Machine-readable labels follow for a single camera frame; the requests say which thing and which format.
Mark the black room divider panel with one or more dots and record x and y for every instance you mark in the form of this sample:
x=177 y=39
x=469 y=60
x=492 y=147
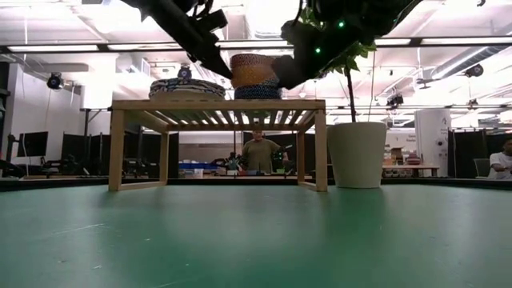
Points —
x=290 y=144

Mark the wooden slatted shelf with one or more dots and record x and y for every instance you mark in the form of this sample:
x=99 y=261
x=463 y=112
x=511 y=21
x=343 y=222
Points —
x=240 y=105

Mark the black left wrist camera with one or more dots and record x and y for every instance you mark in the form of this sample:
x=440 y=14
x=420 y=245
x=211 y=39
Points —
x=212 y=20

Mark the dark blue patterned bowl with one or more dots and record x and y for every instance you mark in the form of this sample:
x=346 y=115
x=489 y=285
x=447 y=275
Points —
x=256 y=93

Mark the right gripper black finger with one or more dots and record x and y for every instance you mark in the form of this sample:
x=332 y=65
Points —
x=292 y=74

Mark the white round column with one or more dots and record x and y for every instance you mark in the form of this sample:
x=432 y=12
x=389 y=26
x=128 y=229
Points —
x=432 y=140

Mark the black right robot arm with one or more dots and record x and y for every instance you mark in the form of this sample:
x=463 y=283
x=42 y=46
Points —
x=372 y=16

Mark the orange patterned bowl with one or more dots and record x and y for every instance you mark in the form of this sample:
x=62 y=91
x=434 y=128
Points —
x=252 y=77

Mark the black ceiling spotlight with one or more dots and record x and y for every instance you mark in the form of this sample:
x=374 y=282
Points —
x=474 y=70
x=54 y=81
x=184 y=72

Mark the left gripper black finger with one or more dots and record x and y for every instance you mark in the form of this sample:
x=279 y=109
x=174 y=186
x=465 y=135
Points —
x=218 y=62

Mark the blue storage bins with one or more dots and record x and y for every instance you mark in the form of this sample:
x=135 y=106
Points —
x=196 y=165

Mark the green leafy plant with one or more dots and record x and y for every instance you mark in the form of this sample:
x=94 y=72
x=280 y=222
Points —
x=350 y=96

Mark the black computer monitor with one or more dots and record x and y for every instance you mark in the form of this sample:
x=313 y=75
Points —
x=32 y=144

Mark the person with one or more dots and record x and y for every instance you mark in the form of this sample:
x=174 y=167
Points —
x=259 y=154
x=502 y=162

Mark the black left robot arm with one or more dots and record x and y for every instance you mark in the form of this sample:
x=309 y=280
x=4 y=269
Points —
x=148 y=6

